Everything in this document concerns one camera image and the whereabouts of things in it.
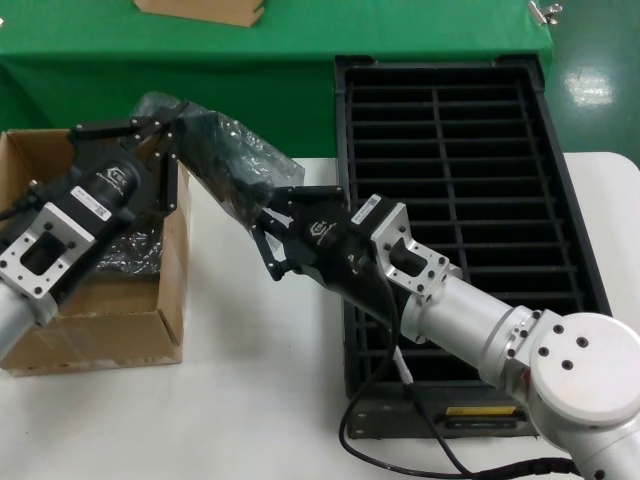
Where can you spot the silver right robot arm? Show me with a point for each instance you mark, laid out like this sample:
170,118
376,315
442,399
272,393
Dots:
500,320

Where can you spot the green tablecloth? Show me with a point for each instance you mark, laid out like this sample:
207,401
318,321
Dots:
250,75

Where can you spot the black slotted container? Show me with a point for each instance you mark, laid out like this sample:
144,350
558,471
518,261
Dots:
345,125

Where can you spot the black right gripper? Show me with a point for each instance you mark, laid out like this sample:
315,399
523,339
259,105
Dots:
330,240

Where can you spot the metal binder clip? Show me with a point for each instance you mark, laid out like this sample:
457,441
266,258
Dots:
542,12

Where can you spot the translucent dark antistatic bag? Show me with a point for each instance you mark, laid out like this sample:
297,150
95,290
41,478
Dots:
260,160

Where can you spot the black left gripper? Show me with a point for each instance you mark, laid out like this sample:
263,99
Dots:
120,180

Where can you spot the large open brown cardboard box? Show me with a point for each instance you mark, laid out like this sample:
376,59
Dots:
100,340

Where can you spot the crinkled silver antistatic bag bundle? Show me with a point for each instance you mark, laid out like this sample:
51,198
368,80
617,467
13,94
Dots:
135,250

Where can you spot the flat unfolded small cardboard box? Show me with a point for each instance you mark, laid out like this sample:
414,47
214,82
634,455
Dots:
200,10

